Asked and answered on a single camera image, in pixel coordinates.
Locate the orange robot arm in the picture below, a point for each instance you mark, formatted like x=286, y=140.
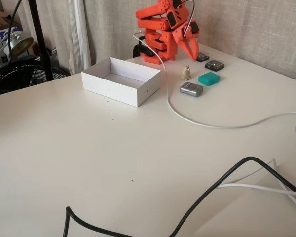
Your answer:
x=153, y=24

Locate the teal green cube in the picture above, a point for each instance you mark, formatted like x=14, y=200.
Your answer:
x=208, y=79

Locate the beige fabric curtain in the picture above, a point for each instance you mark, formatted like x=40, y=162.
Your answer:
x=249, y=29

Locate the white sheer curtain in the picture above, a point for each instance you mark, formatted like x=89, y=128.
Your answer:
x=71, y=32

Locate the grey metal block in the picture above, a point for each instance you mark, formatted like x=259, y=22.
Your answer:
x=191, y=90

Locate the black floor fan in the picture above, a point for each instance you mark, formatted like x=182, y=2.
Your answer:
x=19, y=76

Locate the silver desk lamp head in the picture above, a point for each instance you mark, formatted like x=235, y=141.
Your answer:
x=19, y=45

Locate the black lamp pole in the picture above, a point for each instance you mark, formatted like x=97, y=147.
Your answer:
x=40, y=44

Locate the small black square case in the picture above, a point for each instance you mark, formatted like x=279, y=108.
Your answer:
x=203, y=58

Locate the black table clamp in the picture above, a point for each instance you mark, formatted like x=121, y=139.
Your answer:
x=141, y=49

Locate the white cardboard box bin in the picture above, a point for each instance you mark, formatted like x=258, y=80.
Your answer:
x=108, y=90

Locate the brown cardboard box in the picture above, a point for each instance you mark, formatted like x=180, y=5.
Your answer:
x=0, y=22

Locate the large black square case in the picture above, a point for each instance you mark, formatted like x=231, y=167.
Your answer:
x=214, y=65

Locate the small beige bear figurine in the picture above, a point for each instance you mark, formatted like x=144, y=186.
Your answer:
x=186, y=72

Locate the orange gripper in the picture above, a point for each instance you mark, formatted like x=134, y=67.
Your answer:
x=185, y=39

